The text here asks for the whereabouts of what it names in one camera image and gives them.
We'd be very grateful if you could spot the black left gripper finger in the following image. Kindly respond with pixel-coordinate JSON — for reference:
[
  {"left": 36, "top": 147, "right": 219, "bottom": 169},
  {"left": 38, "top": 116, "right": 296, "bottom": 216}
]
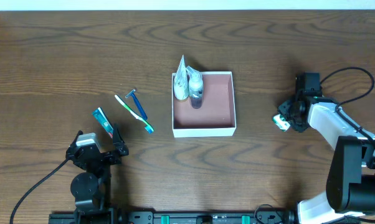
[
  {"left": 112, "top": 123, "right": 125, "bottom": 149},
  {"left": 74, "top": 130, "right": 83, "bottom": 145}
]

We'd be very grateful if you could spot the green soap bar packet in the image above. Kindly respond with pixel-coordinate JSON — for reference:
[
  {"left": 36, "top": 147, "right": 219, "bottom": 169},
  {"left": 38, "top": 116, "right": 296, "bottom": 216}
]
[{"left": 272, "top": 114, "right": 290, "bottom": 132}]

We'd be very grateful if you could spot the white cream tube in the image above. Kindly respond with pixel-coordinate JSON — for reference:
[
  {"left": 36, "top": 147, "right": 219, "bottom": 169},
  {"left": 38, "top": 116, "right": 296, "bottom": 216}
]
[{"left": 173, "top": 55, "right": 189, "bottom": 101}]

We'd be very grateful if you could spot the clear spray bottle blue liquid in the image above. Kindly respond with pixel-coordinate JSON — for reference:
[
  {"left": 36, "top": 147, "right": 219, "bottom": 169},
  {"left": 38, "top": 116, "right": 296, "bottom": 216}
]
[{"left": 186, "top": 66, "right": 204, "bottom": 109}]

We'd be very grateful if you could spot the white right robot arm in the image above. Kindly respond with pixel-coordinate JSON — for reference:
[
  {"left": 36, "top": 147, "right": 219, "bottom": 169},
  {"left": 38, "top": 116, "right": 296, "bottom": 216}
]
[{"left": 273, "top": 73, "right": 375, "bottom": 223}]

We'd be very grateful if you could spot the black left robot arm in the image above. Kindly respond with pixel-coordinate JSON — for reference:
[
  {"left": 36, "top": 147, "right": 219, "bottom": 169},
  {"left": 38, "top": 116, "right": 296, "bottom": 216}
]
[{"left": 65, "top": 125, "right": 129, "bottom": 212}]

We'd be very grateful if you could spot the green toothpaste tube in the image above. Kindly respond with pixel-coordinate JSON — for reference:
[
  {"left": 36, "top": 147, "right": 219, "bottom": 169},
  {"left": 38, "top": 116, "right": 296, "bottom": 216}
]
[{"left": 92, "top": 107, "right": 113, "bottom": 138}]

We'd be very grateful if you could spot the green white toothbrush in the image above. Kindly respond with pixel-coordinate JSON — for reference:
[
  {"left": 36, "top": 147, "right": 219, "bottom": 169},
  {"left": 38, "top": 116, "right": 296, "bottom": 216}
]
[{"left": 114, "top": 95, "right": 154, "bottom": 134}]

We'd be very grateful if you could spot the blue disposable razor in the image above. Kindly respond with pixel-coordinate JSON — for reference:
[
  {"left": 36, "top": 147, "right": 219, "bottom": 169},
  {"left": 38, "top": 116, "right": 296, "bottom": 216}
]
[{"left": 125, "top": 89, "right": 148, "bottom": 120}]

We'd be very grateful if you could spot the white cardboard box pink inside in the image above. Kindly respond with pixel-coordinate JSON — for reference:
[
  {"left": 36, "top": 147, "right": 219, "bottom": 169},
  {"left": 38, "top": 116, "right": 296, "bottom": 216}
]
[{"left": 171, "top": 72, "right": 237, "bottom": 138}]

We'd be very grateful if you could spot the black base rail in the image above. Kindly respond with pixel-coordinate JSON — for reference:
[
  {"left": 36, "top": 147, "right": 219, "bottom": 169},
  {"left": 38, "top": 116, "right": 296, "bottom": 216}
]
[{"left": 48, "top": 208, "right": 298, "bottom": 224}]

